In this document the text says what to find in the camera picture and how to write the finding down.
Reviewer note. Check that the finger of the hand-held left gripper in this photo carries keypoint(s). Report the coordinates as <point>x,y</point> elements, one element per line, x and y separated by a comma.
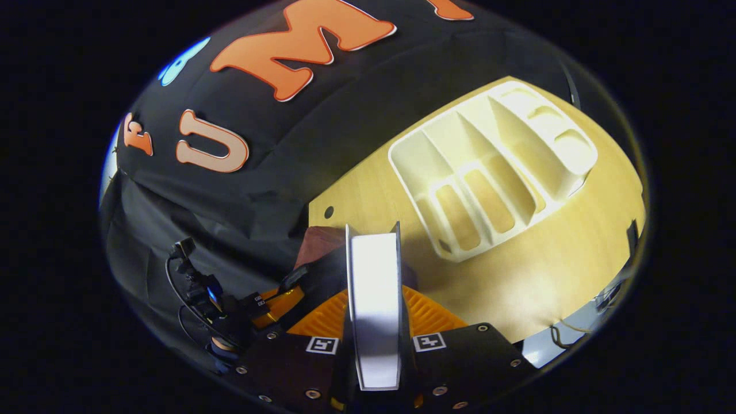
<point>282,305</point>

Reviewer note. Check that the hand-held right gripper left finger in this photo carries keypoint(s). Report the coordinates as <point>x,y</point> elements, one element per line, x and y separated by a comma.
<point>287,368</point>

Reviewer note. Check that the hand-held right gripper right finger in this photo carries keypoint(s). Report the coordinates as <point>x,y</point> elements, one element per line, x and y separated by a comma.
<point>471,362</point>

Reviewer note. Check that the maroon schoolbag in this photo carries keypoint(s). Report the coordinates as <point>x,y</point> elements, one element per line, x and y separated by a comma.
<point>319,244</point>

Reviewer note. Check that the grey cover white-spine book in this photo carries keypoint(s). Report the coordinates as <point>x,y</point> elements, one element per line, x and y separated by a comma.
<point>374,299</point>

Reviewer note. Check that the cream plastic bookshelf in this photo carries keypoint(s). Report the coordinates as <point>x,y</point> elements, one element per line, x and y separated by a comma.
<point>414,161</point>

